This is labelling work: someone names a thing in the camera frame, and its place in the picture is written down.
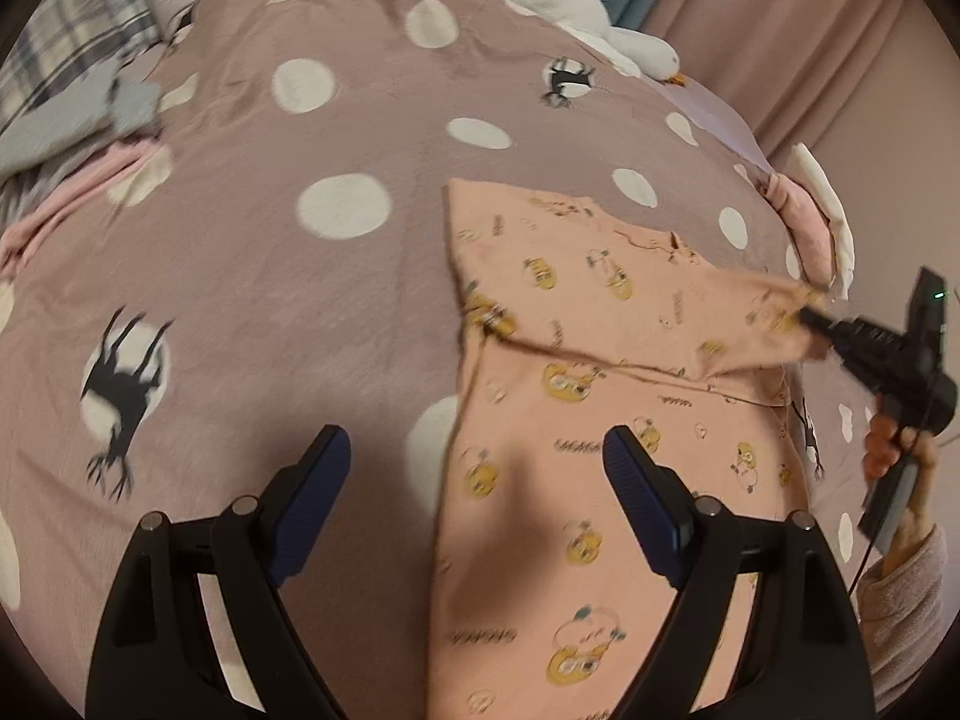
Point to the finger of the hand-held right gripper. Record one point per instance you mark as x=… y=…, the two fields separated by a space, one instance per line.
x=823 y=330

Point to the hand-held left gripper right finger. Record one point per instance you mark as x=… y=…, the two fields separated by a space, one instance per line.
x=637 y=495

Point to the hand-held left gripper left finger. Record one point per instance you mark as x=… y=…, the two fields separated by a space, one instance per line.
x=315 y=495

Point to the peach shirt with small prints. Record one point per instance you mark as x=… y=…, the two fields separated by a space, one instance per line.
x=600 y=390

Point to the person's right hand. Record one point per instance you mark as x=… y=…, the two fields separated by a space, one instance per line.
x=928 y=465

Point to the folded pink garment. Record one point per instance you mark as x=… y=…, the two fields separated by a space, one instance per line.
x=806 y=225

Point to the pink and white cloth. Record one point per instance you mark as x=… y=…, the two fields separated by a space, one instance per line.
x=829 y=202

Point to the mauve polka dot blanket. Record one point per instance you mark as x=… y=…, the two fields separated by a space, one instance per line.
x=300 y=315

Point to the light pink cloth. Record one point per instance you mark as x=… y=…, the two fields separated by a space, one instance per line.
x=67 y=202

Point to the grey plaid cloth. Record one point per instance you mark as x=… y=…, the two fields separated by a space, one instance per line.
x=67 y=45

